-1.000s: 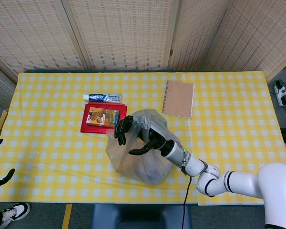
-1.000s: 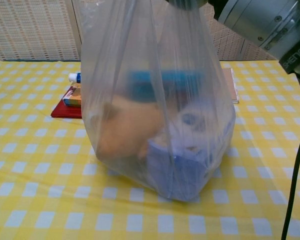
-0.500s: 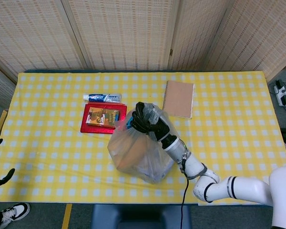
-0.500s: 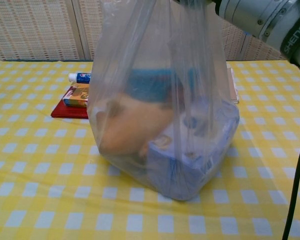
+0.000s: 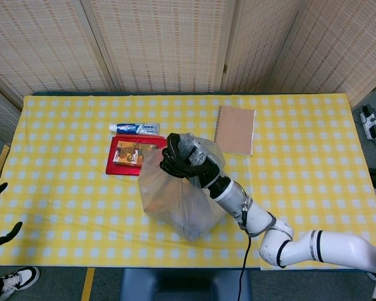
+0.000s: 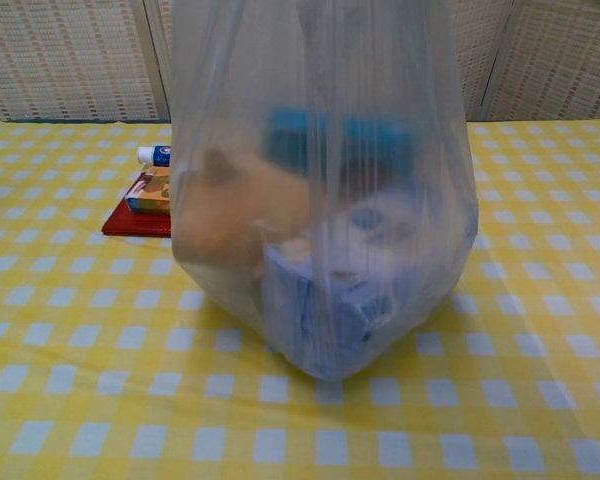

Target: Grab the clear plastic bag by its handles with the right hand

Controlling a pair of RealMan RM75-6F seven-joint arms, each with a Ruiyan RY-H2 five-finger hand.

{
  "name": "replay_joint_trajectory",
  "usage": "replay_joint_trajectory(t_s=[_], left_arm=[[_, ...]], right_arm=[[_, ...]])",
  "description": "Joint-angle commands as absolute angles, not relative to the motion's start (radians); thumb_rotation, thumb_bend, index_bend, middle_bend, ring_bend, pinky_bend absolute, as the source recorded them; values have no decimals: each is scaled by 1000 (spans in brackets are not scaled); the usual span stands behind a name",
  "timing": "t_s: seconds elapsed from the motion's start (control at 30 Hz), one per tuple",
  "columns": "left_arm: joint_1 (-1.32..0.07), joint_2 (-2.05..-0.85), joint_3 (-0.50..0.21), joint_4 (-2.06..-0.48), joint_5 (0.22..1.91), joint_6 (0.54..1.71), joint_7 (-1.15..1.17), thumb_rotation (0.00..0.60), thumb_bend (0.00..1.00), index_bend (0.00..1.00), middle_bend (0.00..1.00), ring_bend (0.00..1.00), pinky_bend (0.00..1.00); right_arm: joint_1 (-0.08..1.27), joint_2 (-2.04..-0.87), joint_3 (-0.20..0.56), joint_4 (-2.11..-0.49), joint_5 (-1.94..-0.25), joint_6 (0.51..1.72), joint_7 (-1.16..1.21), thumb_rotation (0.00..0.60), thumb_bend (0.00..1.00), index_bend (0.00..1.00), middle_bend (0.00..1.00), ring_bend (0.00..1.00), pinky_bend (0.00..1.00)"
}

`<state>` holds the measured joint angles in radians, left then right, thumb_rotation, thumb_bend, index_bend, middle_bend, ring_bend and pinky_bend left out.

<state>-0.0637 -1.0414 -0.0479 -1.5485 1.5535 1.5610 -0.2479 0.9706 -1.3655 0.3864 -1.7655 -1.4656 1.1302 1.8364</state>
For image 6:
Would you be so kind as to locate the red flat box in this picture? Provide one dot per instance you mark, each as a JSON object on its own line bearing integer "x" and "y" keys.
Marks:
{"x": 140, "y": 226}

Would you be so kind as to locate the yellow white checkered tablecloth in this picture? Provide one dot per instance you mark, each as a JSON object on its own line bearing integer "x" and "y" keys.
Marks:
{"x": 80, "y": 350}

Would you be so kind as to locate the transparent plastic bag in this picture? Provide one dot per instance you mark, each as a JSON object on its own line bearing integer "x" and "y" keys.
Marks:
{"x": 330, "y": 60}

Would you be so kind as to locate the blue white toothpaste tube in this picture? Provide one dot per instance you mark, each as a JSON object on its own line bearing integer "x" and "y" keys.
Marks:
{"x": 152, "y": 154}

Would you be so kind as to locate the beige woven folding screen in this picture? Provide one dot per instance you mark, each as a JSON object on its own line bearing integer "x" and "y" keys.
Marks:
{"x": 65, "y": 60}

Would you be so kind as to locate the blue white soft package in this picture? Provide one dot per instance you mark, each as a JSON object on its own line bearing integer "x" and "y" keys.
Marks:
{"x": 340, "y": 320}

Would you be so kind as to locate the bright blue box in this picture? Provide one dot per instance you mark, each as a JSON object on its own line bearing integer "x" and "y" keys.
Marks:
{"x": 290, "y": 135}

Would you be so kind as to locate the small orange printed box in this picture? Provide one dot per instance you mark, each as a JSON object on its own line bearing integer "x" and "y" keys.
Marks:
{"x": 152, "y": 192}

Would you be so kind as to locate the orange plush toy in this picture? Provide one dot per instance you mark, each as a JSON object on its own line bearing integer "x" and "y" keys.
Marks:
{"x": 230, "y": 215}

